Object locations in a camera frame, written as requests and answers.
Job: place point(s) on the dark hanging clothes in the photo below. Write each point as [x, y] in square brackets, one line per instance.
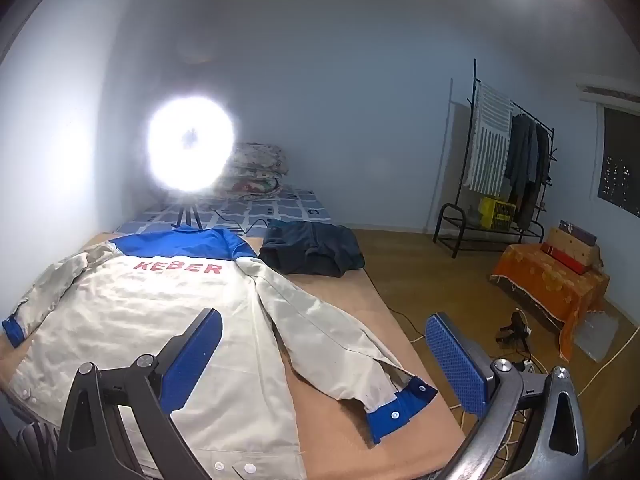
[525, 160]

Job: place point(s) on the white power strip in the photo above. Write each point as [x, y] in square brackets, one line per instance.
[525, 364]

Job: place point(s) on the black tripod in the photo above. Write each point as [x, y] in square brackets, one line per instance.
[187, 215]

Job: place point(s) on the grey plastic bag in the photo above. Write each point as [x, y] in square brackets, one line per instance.
[595, 335]

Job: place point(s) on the yellow crate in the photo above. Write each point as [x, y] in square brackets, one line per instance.
[497, 215]

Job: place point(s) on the striped towel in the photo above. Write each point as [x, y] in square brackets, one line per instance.
[487, 140]

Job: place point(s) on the dark blue clothes pile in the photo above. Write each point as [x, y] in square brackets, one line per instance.
[310, 247]

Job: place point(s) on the orange box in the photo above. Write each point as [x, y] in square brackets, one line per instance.
[545, 275]

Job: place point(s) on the dark window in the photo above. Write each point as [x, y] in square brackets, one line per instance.
[617, 160]

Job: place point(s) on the red box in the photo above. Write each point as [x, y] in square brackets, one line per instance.
[565, 260]

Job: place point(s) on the blue patterned bed sheet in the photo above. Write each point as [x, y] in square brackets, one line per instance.
[280, 207]

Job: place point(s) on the folded floral quilt stack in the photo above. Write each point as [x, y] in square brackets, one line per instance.
[260, 160]

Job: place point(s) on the white and blue jacket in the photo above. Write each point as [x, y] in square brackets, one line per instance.
[125, 310]

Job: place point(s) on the black clothes rack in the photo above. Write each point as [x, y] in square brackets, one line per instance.
[474, 72]

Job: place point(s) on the person's striped grey garment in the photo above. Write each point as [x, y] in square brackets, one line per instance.
[37, 455]

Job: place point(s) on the cardboard box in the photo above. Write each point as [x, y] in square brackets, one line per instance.
[575, 248]

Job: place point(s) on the dark flat box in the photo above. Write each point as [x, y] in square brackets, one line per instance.
[580, 234]

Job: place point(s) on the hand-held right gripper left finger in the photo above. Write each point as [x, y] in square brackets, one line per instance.
[192, 360]

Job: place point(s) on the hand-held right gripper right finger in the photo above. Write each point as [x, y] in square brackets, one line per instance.
[455, 365]

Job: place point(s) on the black gadget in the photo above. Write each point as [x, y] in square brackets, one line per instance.
[515, 330]

